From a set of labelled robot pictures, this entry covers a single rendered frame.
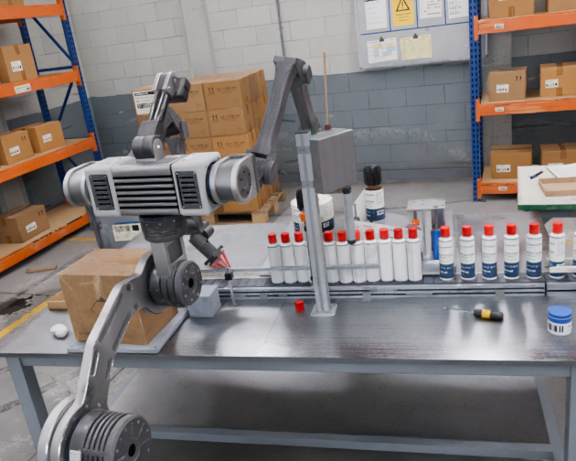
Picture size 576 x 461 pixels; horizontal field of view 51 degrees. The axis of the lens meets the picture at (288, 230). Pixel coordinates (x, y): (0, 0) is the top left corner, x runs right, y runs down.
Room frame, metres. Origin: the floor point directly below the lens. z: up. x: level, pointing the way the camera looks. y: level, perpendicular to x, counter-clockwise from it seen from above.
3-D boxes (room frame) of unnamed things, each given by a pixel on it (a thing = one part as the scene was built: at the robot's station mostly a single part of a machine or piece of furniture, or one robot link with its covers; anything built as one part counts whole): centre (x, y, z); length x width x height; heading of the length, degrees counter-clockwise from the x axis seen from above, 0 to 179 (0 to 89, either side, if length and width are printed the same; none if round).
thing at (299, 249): (2.17, -0.04, 0.98); 0.05 x 0.05 x 0.20
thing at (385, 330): (2.36, -0.02, 0.82); 2.10 x 1.31 x 0.02; 74
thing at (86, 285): (2.03, 0.64, 0.99); 0.30 x 0.24 x 0.27; 70
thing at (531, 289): (2.14, -0.09, 0.85); 1.65 x 0.11 x 0.05; 74
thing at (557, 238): (1.91, -0.92, 0.98); 0.05 x 0.05 x 0.20
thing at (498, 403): (2.36, -0.02, 0.40); 2.04 x 1.25 x 0.81; 74
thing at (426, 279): (2.14, -0.09, 0.86); 1.65 x 0.08 x 0.04; 74
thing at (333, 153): (2.03, -0.17, 1.38); 0.17 x 0.10 x 0.19; 129
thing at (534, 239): (1.93, -0.85, 0.98); 0.05 x 0.05 x 0.20
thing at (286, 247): (2.17, 0.01, 0.98); 0.05 x 0.05 x 0.20
